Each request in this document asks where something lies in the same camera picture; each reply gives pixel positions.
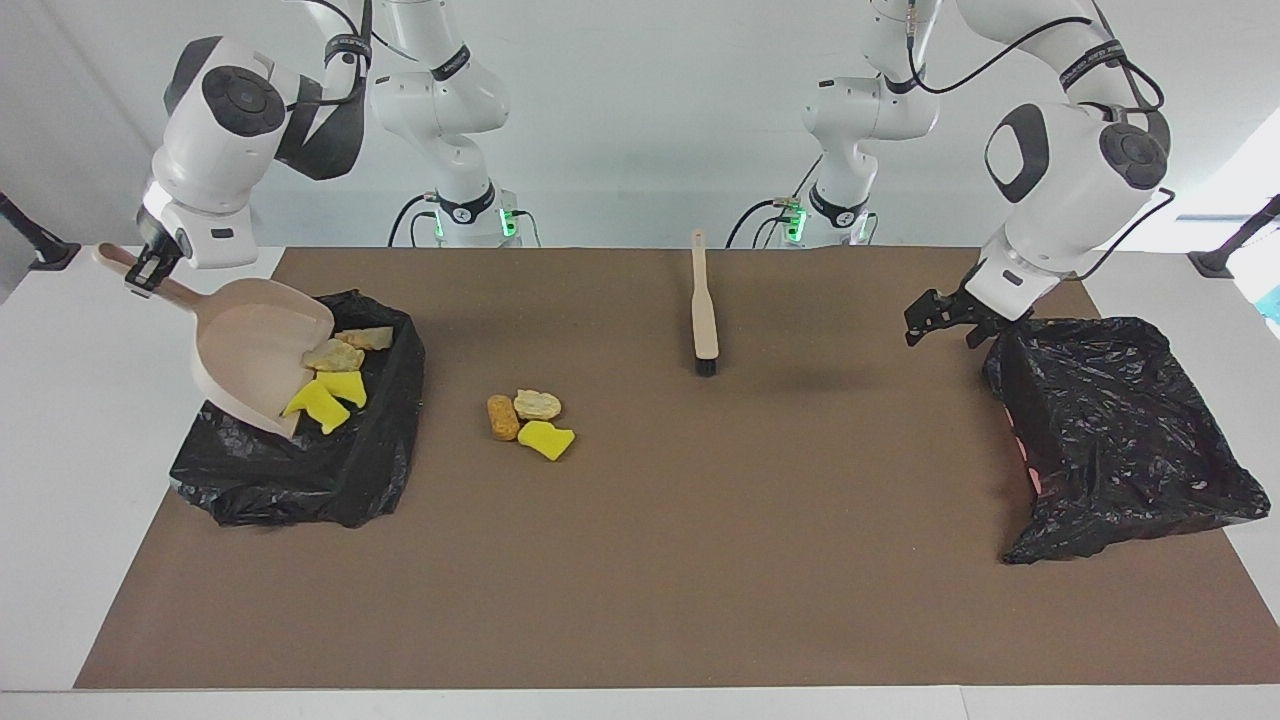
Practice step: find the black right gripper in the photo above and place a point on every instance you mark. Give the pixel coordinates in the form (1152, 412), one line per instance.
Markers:
(165, 245)

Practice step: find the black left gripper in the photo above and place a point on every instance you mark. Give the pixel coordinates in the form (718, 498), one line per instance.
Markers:
(970, 310)

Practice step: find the beige plastic dustpan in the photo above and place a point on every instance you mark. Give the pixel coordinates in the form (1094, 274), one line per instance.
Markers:
(250, 350)

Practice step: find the beige foam chunk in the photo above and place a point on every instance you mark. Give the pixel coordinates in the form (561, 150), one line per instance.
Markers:
(333, 355)
(537, 404)
(365, 338)

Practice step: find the yellow sponge piece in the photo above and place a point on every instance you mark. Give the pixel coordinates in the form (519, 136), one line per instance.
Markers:
(318, 405)
(345, 385)
(546, 440)

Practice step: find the beige brush black bristles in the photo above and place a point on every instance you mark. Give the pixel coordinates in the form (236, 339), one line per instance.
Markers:
(705, 310)

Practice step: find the brown foam chunk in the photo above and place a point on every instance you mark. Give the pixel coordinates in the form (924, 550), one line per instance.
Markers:
(502, 416)

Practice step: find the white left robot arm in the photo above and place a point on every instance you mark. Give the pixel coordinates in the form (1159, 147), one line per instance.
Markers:
(1060, 180)

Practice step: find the black bag bin pink inside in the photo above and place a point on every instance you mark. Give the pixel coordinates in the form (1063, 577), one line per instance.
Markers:
(1120, 430)

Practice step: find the black bag lined bin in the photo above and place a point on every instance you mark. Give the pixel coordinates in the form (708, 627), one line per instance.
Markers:
(260, 470)

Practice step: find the black stand foot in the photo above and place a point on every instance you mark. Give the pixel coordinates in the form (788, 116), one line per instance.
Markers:
(1215, 262)
(50, 255)

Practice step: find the cyan object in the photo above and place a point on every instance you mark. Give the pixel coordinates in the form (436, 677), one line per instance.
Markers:
(1272, 303)

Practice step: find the brown table mat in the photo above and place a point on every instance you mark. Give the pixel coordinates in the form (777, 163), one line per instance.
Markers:
(640, 580)

